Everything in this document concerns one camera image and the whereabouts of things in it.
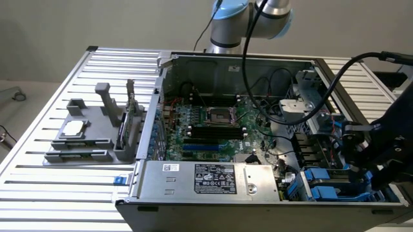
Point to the silver chipset heat sink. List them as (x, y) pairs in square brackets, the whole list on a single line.
[(239, 158)]

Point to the black disk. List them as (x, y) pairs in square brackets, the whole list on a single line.
[(120, 133)]

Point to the silver power supply unit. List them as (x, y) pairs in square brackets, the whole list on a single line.
[(180, 183)]

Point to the grey parts rack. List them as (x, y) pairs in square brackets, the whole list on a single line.
[(96, 154)]

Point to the silver CPU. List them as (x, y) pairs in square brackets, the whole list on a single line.
[(75, 128)]

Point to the black table corner cap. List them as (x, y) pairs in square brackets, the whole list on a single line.
[(92, 48)]

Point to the black RAM slot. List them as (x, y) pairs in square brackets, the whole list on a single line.
[(215, 127), (215, 137), (215, 134), (215, 131), (223, 103), (223, 97)]

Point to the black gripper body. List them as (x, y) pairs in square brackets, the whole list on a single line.
[(400, 120)]

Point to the short black expansion slot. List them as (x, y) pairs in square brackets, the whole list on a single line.
[(192, 154)]

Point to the blue disk bay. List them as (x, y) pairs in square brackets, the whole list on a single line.
[(317, 176)]

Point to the blue case latch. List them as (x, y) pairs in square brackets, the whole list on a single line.
[(118, 180)]

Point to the green RAM stick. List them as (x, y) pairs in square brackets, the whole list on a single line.
[(80, 156), (82, 144)]

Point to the graphics card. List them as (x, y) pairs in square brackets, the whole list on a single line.
[(130, 106)]

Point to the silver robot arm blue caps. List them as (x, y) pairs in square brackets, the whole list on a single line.
[(226, 26)]

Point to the open grey PC case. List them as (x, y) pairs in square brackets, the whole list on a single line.
[(226, 212)]

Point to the blue expansion slot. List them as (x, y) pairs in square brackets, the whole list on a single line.
[(199, 147)]

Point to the green motherboard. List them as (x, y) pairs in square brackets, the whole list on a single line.
[(254, 135)]

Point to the black box beside table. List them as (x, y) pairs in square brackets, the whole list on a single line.
[(388, 81)]

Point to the metal drive cage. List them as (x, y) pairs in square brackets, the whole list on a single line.
[(309, 96)]

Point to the chair leg with caster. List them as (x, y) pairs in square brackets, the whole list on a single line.
[(12, 93)]

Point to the CPU socket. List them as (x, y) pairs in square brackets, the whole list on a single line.
[(222, 116)]

